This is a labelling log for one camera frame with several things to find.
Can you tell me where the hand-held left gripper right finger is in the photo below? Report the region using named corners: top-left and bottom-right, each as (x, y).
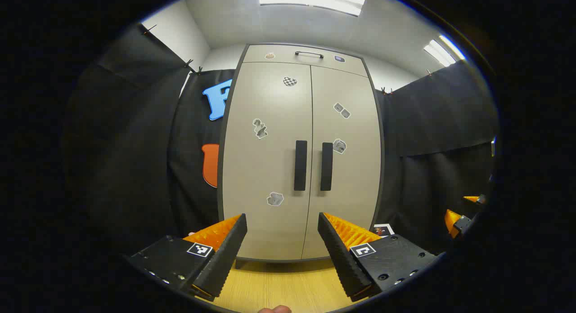
top-left (318, 212), bottom-right (439, 302)

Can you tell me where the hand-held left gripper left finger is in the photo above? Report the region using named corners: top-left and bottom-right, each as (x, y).
top-left (127, 213), bottom-right (248, 301)

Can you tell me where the grey shoe cabinet door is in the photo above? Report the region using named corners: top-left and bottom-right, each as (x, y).
top-left (222, 62), bottom-right (312, 262)
top-left (301, 66), bottom-right (383, 260)

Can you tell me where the black door handle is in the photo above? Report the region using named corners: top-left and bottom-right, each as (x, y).
top-left (320, 142), bottom-right (334, 192)
top-left (294, 140), bottom-right (308, 192)

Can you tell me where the grey double-door shoe cabinet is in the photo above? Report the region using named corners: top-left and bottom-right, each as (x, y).
top-left (217, 43), bottom-right (385, 264)

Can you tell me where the ceiling light panel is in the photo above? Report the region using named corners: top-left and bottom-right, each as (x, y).
top-left (258, 0), bottom-right (366, 17)
top-left (423, 34), bottom-right (466, 67)

